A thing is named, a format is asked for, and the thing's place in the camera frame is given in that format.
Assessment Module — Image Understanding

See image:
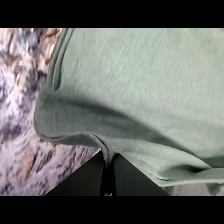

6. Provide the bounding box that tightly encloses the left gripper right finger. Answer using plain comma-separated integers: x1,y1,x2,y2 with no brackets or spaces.
108,152,170,197

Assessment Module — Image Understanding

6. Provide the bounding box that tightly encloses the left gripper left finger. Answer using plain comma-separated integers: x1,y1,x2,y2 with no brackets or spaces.
45,150,106,197

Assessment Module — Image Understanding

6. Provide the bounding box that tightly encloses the pale green T-shirt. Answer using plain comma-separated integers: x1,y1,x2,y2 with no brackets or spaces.
33,28,224,197

